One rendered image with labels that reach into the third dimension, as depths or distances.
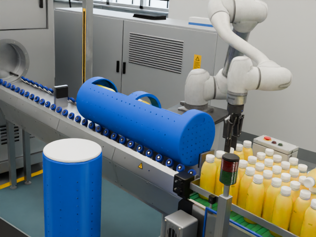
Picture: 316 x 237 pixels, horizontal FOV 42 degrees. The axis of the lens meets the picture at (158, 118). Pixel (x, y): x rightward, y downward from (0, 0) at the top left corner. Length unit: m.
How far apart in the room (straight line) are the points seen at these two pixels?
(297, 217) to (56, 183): 1.06
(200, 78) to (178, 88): 1.29
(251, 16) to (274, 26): 2.49
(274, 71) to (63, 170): 1.04
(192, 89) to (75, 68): 2.42
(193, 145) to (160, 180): 0.26
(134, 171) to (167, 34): 1.93
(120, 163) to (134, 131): 0.25
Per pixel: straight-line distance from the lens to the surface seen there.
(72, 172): 1.96
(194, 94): 2.68
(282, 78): 1.92
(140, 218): 3.46
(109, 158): 2.45
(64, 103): 3.06
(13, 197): 3.81
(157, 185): 2.18
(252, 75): 1.86
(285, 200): 1.71
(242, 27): 2.37
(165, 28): 3.96
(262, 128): 5.03
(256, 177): 1.75
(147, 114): 2.15
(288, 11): 4.75
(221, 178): 1.53
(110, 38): 4.42
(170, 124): 2.04
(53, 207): 2.08
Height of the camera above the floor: 1.85
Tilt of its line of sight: 19 degrees down
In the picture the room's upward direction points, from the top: 4 degrees clockwise
